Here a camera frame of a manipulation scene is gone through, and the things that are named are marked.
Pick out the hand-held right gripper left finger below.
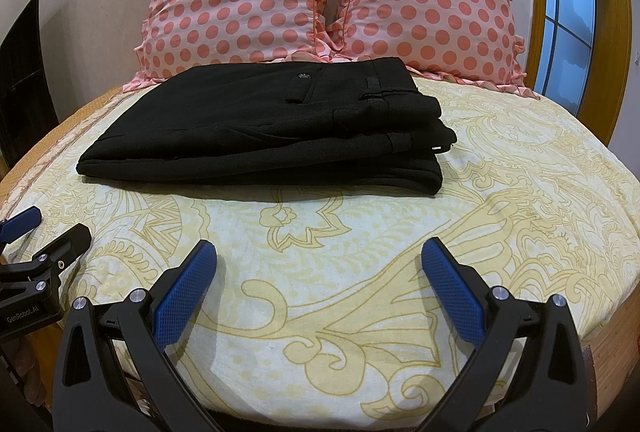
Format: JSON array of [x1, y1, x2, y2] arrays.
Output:
[[52, 239, 222, 432]]

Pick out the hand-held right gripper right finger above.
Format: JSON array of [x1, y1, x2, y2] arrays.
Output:
[[414, 236, 587, 432]]

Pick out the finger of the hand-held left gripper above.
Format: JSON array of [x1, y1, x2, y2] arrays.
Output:
[[0, 206, 42, 245], [29, 223, 93, 283]]

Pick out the black pants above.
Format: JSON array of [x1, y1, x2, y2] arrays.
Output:
[[76, 56, 459, 197]]

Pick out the person's left hand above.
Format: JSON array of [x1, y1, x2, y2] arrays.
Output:
[[9, 337, 52, 394]]

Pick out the yellow patterned bed sheet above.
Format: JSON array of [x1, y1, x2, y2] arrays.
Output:
[[0, 76, 640, 419]]

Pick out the black television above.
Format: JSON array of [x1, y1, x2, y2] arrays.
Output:
[[0, 0, 56, 169]]

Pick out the wooden window frame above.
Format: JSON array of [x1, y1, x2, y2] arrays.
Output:
[[435, 0, 640, 149]]

